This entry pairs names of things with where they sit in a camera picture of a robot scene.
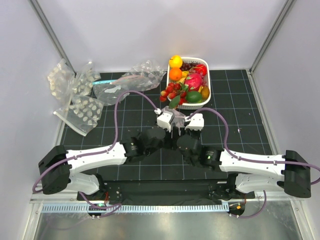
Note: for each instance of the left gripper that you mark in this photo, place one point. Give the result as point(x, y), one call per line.
point(169, 140)

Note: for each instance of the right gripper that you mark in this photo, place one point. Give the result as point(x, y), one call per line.
point(197, 132)

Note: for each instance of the clear zip bag pink zipper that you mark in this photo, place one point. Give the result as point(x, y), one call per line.
point(178, 123)

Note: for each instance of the red lychee bunch with leaves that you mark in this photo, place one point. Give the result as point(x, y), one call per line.
point(175, 93)

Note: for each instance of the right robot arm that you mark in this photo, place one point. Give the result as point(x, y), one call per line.
point(289, 172)

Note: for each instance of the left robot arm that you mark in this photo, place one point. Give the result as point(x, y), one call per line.
point(61, 169)

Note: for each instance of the crumpled clear bag pink dots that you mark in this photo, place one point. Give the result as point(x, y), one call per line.
point(142, 77)

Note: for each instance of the clear bag blue zipper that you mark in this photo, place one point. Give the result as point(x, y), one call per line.
point(107, 92)

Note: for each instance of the clear bag white dots front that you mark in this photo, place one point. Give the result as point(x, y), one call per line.
point(82, 115)

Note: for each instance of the clear bag white dots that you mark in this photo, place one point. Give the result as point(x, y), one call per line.
point(82, 115)
point(60, 81)
point(83, 81)

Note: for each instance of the clear bag white dots middle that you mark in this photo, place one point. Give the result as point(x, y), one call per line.
point(83, 81)

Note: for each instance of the clear bag white dots back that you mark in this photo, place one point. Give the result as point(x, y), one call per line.
point(60, 81)

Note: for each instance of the white perforated plastic basket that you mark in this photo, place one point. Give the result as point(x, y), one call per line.
point(205, 82)

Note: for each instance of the dark green avocado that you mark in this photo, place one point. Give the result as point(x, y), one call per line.
point(193, 97)

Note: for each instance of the brown kiwi fruit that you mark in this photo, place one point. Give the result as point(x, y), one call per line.
point(205, 93)

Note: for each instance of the pink dragon fruit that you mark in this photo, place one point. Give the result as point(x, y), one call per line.
point(193, 81)

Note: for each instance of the orange fruit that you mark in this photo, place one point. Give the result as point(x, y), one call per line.
point(175, 74)

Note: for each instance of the red apple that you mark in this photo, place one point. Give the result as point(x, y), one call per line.
point(201, 69)

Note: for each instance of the purple grape bunch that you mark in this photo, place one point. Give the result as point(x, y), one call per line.
point(186, 66)

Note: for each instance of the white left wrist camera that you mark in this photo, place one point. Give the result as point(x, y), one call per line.
point(164, 119)

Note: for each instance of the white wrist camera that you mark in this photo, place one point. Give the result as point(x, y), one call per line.
point(195, 122)
point(164, 119)

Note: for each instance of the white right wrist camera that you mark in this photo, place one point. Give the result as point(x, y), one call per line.
point(195, 122)

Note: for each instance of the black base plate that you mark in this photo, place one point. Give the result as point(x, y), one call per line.
point(194, 192)

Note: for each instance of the white slotted cable duct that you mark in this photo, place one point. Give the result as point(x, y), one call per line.
point(86, 208)

